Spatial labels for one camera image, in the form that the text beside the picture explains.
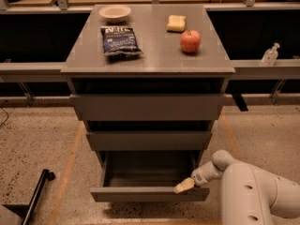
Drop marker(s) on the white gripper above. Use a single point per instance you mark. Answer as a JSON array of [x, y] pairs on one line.
[[199, 176]]

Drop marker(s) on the grey bottom drawer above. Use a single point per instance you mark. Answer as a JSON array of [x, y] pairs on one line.
[[147, 176]]

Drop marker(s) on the grey drawer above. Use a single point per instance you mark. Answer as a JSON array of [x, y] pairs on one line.
[[147, 107], [148, 140], [147, 176]]

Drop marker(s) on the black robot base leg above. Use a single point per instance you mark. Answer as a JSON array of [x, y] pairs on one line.
[[21, 214]]

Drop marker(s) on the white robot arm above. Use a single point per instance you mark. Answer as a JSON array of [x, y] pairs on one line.
[[249, 195]]

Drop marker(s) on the grey middle drawer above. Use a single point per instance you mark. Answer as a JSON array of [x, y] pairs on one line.
[[148, 140]]

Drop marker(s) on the grey drawer cabinet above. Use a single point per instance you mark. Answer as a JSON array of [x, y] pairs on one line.
[[162, 68]]

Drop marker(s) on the grey top drawer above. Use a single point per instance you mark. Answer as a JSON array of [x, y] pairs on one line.
[[147, 107]]

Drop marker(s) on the red apple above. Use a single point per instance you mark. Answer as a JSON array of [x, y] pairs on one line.
[[190, 41]]

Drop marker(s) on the clear sanitizer bottle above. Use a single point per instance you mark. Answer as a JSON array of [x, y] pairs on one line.
[[270, 56]]

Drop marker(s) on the blue chip bag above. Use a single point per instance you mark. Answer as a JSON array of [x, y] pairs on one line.
[[119, 40]]

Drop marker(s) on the yellow sponge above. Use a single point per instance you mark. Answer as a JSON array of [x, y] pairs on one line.
[[176, 23]]

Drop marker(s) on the white bowl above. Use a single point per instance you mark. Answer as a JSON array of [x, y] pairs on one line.
[[114, 13]]

